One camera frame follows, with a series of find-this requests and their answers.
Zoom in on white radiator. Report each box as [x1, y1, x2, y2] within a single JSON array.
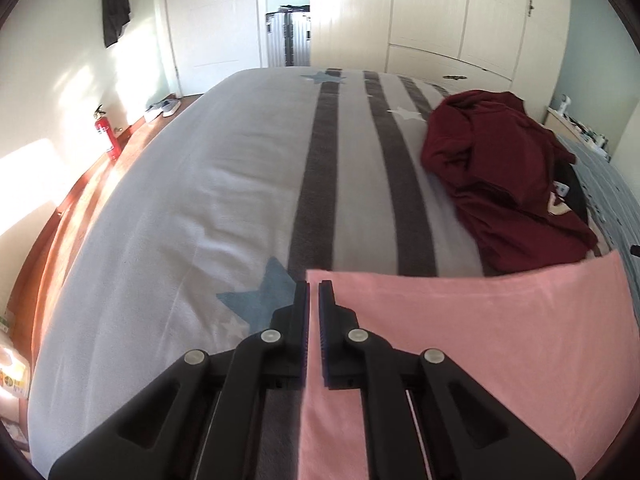
[[265, 6, 312, 67]]

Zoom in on white slippers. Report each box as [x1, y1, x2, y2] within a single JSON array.
[[144, 100, 182, 118]]

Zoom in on maroon sweatshirt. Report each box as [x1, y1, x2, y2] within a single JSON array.
[[421, 90, 599, 277]]

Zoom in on bedside table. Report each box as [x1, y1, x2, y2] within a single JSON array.
[[544, 94, 611, 161]]

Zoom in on dark hanging jacket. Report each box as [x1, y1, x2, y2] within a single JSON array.
[[100, 0, 132, 49]]

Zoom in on striped star bed cover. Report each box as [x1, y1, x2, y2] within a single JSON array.
[[27, 66, 640, 480]]

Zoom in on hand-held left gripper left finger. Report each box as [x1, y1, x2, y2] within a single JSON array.
[[48, 280, 308, 480]]

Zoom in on white wardrobe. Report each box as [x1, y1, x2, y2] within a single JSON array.
[[309, 0, 572, 93]]

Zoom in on red fire extinguisher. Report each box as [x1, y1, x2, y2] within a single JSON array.
[[93, 104, 123, 162]]

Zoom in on black garment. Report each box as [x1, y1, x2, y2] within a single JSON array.
[[552, 157, 591, 226]]

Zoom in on white door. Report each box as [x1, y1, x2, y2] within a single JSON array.
[[161, 0, 266, 97]]

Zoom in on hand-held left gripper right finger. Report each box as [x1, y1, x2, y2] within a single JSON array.
[[318, 280, 576, 480]]

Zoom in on pink t-shirt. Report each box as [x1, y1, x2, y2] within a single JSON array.
[[298, 251, 630, 480]]

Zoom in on printed cardboard box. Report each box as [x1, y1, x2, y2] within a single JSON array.
[[0, 310, 31, 401]]

